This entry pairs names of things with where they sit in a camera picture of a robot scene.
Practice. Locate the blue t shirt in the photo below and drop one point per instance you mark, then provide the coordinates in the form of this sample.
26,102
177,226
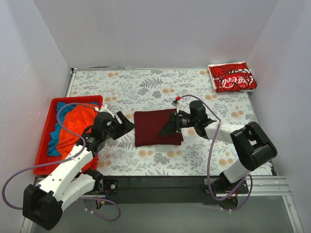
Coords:
52,151

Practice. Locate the dark red t shirt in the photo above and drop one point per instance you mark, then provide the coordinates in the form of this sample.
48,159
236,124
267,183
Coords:
148,125

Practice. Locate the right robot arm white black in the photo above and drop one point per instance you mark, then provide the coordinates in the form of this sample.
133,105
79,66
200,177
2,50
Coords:
251,143

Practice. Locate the floral table mat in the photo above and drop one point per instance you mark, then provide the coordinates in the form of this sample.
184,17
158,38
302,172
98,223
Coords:
130,91

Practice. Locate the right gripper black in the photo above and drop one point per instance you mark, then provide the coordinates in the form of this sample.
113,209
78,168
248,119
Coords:
175,123

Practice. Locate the folded red coca-cola t shirt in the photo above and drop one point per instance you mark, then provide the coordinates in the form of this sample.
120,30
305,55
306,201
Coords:
233,78

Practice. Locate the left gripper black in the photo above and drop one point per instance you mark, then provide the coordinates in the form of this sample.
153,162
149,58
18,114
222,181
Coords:
119,124

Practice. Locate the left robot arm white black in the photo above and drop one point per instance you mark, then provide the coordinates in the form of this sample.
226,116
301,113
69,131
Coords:
45,202

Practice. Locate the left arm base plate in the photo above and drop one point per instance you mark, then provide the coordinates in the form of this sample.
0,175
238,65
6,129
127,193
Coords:
105,187

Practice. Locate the orange t shirt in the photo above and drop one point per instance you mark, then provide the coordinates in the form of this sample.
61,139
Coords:
77,118

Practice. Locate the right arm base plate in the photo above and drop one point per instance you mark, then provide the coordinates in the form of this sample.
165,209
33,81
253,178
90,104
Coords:
225,195

